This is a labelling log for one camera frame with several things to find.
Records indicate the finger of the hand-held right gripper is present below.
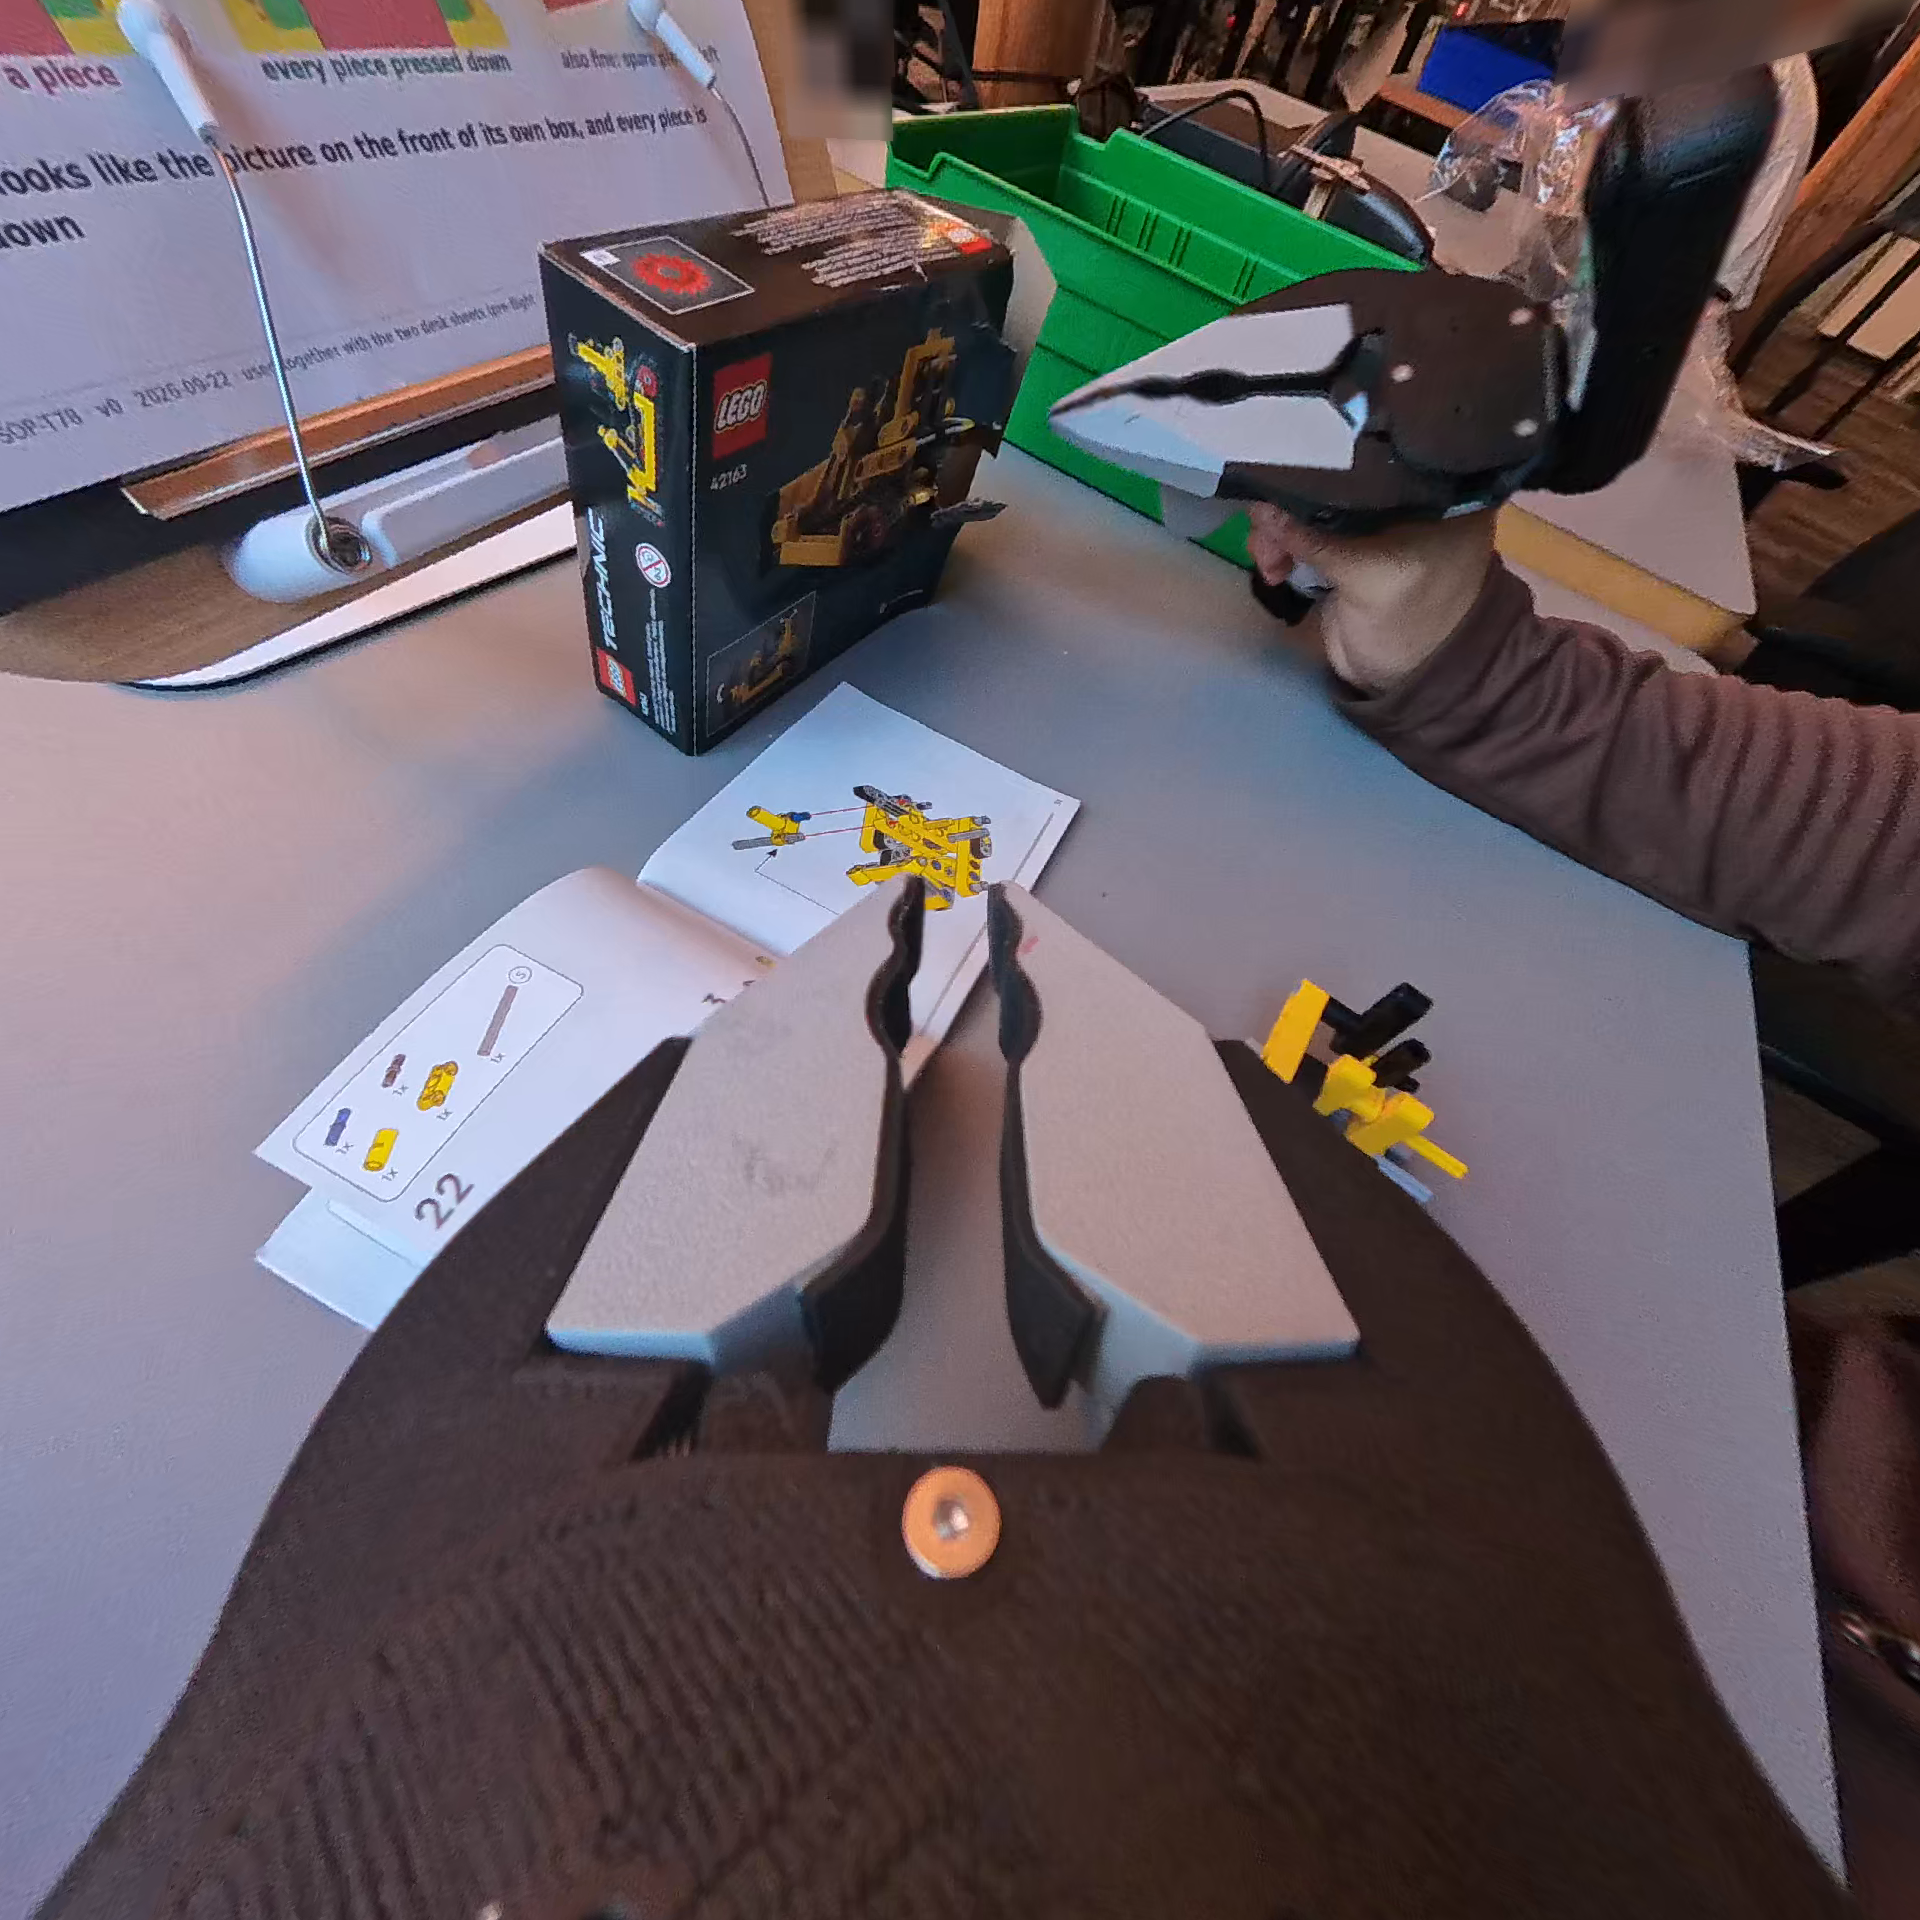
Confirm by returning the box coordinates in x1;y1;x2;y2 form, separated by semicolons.
1050;393;1357;498
1050;304;1390;424

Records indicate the yellow black lego model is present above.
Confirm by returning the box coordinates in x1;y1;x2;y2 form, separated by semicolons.
1259;978;1467;1201

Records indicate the black device with cable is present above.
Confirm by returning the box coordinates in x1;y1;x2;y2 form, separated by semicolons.
1133;86;1434;263

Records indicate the person's lap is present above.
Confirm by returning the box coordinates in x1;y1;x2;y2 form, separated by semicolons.
1783;1290;1920;1920

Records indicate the white page holder base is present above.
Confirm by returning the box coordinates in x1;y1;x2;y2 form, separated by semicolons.
226;435;575;605

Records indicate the person's right forearm brown sleeve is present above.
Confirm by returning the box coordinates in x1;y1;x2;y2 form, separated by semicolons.
1334;561;1920;975

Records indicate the lego instruction booklet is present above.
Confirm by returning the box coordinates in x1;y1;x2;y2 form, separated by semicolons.
255;683;1082;1335

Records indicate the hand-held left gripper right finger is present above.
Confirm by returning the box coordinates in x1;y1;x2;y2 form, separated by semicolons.
982;886;1357;1408

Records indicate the green plastic bin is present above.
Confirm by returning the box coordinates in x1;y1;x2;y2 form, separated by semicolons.
887;104;1428;573

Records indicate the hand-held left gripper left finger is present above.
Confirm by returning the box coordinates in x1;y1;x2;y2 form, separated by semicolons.
546;877;923;1390

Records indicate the clear plastic bag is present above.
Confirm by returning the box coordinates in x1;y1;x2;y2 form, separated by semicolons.
1424;76;1845;470

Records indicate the wooden post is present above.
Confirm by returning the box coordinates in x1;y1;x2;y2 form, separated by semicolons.
972;0;1115;111

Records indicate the person's right hand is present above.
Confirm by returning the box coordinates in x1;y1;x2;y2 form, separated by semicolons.
1246;508;1506;693

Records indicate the blue storage bin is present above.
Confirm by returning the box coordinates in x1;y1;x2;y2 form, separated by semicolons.
1417;24;1564;118

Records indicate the black lego box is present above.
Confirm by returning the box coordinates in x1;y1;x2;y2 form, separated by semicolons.
536;189;1018;757

